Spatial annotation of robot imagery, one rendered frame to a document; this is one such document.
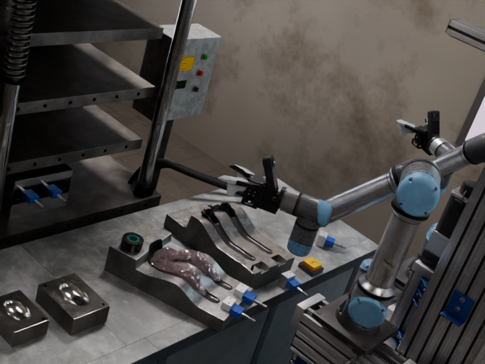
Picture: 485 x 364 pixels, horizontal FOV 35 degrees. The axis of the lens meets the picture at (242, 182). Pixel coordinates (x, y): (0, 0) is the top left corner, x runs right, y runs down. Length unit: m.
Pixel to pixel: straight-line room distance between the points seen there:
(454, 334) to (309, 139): 2.79
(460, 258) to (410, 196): 0.41
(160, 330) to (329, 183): 2.69
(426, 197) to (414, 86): 2.59
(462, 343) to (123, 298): 1.17
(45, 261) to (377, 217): 2.68
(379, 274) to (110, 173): 1.62
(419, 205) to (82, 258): 1.33
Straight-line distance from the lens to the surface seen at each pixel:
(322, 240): 3.46
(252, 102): 5.47
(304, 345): 2.75
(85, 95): 3.05
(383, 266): 2.35
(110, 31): 3.04
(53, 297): 2.64
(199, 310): 2.77
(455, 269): 2.58
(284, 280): 3.10
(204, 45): 3.49
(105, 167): 3.62
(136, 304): 2.80
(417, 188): 2.21
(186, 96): 3.56
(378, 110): 4.90
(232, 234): 3.16
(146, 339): 2.66
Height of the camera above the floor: 2.49
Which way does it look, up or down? 27 degrees down
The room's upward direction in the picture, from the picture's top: 18 degrees clockwise
